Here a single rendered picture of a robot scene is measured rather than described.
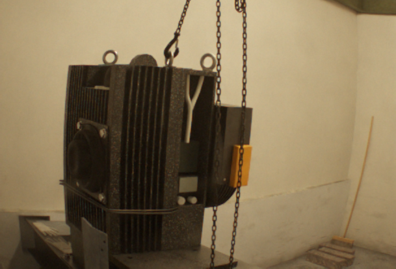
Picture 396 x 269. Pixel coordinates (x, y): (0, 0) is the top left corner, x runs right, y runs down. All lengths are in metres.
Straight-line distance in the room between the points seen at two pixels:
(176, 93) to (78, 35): 1.21
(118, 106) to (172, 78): 0.23
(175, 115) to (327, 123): 2.77
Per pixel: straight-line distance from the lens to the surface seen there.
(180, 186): 1.92
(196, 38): 3.33
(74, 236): 2.20
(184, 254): 1.91
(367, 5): 4.79
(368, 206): 4.82
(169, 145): 1.83
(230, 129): 1.89
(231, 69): 3.52
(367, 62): 4.83
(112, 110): 1.69
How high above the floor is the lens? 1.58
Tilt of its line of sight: 4 degrees down
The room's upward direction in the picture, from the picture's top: 5 degrees clockwise
